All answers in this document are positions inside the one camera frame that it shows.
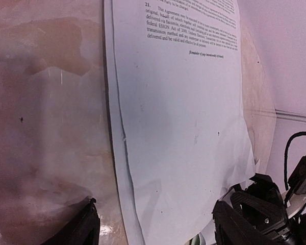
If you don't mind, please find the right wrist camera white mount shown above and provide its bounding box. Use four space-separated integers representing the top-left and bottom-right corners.
280 154 306 220

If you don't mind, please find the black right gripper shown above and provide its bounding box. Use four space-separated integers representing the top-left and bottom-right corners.
230 174 306 244

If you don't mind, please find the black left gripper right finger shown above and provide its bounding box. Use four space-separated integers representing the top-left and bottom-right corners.
212 201 277 244

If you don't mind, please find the printed paper sheet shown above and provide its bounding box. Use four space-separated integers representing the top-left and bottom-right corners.
104 1 255 244

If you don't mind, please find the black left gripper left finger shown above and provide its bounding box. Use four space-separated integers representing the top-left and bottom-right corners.
42 198 100 245

